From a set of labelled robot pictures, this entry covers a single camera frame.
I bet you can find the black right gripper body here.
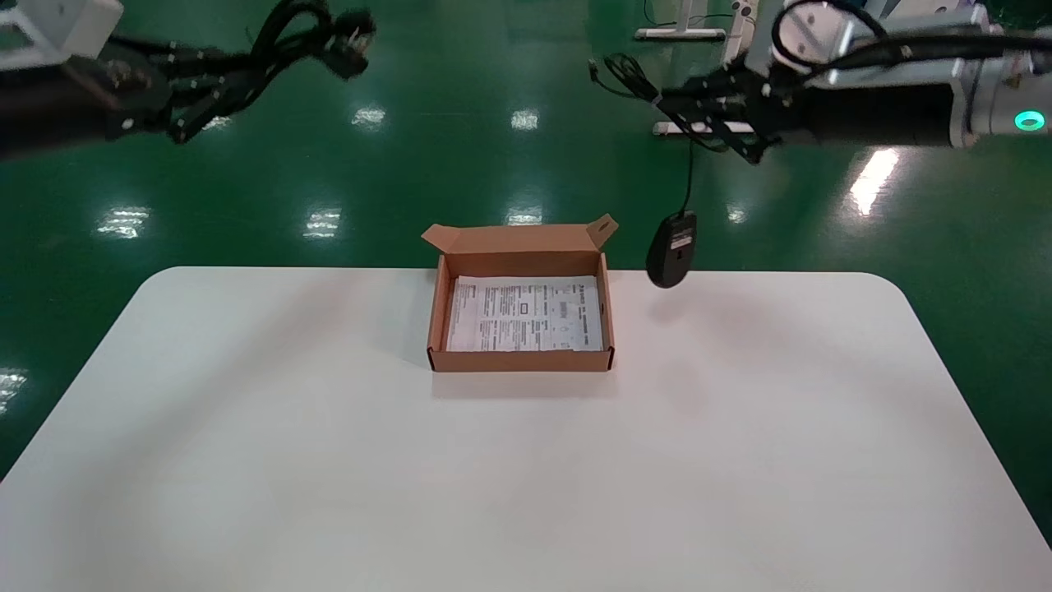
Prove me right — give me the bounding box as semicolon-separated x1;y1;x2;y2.
768;78;901;149

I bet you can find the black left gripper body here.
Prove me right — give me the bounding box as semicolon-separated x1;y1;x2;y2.
33;49;165;157

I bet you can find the black power cable with plug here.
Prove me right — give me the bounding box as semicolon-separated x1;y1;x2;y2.
247;0;377;83

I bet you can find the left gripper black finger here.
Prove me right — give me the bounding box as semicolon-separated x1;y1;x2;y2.
115;37;276;87
164;78;272;145

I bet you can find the open brown cardboard box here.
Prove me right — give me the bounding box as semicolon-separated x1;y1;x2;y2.
422;214;620;373

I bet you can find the black wired computer mouse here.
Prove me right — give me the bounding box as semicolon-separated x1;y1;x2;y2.
588;52;699;290

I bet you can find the printed white paper sheet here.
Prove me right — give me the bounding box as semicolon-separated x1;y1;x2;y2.
446;277;603;353

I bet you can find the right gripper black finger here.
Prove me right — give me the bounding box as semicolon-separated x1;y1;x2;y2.
656;67;778;113
668;109;782;165

